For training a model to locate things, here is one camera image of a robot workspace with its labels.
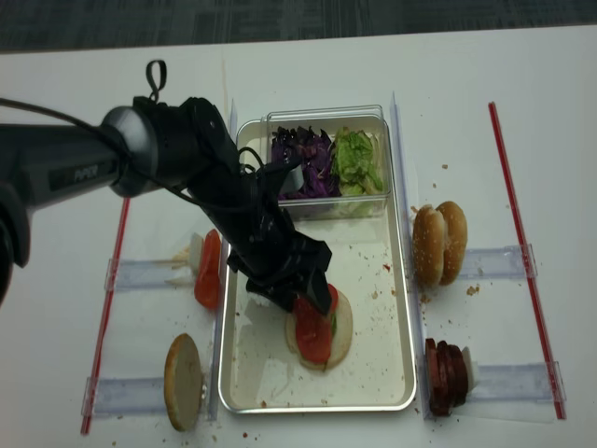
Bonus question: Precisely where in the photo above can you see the lower left acrylic rail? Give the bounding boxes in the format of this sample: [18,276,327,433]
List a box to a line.
[81,377,166,417]

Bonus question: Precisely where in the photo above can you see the left red tape strip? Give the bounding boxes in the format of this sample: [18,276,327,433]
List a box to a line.
[80,199,131,436]

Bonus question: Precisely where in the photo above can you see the sesame bun back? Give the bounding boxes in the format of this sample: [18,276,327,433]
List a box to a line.
[437,201,468,286]

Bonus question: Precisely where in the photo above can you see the purple cabbage shreds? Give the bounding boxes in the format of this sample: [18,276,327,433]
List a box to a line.
[271,126,340,200]

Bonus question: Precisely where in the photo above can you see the green lettuce in container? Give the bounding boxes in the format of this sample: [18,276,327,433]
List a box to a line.
[332,127,384,196]

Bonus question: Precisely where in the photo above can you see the red tape strip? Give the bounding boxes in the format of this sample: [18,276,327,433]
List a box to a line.
[488,102,567,421]
[80,199,131,436]

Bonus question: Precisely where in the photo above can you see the right red tape strip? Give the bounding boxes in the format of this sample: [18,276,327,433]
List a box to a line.
[488,102,567,421]

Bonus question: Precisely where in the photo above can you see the bottom bun on tray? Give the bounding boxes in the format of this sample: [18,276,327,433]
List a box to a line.
[285,291,353,371]

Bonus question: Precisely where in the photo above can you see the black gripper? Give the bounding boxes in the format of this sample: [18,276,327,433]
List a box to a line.
[228,224,332,315]

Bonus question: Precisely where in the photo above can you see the white tomato holder block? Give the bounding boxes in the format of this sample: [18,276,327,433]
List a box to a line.
[172,232,203,279]

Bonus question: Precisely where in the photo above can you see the remaining tomato slices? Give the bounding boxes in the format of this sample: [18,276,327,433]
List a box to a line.
[194,229,221,310]

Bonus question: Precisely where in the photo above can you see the clear plastic salad container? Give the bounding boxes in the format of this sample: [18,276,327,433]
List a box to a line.
[261,105,392,220]

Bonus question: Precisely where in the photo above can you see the white meat holder block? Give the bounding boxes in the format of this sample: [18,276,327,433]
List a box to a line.
[461,346,479,393]

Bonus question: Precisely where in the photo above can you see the acrylic rail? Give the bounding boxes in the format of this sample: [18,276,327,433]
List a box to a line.
[457,245,537,280]
[81,377,166,417]
[104,259,195,292]
[467,361,566,403]

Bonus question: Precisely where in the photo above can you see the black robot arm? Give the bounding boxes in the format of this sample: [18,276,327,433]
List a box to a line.
[1,97,332,314]

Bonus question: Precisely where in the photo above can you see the tomato slice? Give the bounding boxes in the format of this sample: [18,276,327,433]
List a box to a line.
[293,284,339,365]

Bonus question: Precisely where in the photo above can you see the sliced meat patties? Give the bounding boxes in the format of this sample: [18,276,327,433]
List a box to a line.
[425,338,471,417]

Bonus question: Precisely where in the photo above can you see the lower right acrylic rail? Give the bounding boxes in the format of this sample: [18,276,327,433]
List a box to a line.
[467,361,566,403]

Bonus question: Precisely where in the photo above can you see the sesame bun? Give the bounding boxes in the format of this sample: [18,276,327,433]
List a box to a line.
[412,204,446,287]
[437,201,468,286]

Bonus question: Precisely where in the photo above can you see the upper left acrylic rail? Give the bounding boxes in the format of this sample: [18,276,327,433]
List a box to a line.
[104,259,195,292]

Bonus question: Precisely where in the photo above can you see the sesame bun front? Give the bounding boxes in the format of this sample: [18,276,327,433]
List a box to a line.
[412,204,446,287]

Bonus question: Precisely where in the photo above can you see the upper right acrylic rail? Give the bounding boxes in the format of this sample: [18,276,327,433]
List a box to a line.
[457,245,537,280]

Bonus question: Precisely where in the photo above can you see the top bun half left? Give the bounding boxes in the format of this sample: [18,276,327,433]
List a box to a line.
[163,333,203,432]

